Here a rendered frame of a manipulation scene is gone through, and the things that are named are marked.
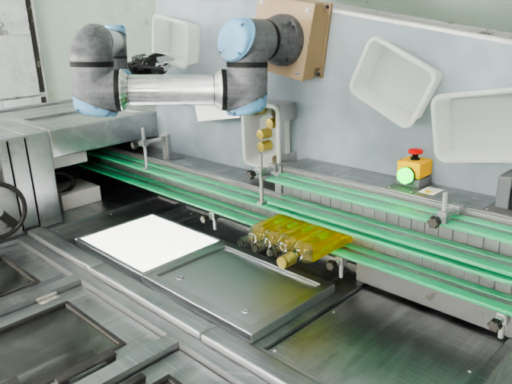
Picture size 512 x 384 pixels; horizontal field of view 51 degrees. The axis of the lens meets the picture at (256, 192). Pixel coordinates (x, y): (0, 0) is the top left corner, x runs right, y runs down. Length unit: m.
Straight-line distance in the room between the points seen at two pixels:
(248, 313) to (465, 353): 0.53
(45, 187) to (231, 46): 1.03
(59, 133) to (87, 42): 0.74
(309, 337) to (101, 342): 0.53
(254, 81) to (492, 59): 0.60
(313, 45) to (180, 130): 0.85
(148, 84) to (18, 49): 3.62
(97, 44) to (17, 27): 3.59
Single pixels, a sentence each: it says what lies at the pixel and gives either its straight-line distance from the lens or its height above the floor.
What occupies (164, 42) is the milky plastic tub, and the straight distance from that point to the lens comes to 2.25.
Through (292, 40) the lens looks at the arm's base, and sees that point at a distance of 1.59.
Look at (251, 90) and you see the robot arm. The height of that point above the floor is 1.05.
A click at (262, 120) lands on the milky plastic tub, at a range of 1.87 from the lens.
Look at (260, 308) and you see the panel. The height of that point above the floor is 1.21.
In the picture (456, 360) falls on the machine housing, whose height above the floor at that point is 1.04.
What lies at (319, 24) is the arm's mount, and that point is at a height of 0.80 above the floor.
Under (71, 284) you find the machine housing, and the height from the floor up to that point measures 1.46.
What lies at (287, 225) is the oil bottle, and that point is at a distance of 1.56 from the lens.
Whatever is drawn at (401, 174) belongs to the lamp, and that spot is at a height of 0.85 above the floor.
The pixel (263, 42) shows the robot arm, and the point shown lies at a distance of 1.51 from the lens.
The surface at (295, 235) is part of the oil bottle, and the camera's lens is 1.48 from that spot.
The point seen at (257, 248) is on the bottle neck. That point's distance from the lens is 1.48.
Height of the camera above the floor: 2.08
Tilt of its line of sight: 42 degrees down
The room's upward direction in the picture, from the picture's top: 110 degrees counter-clockwise
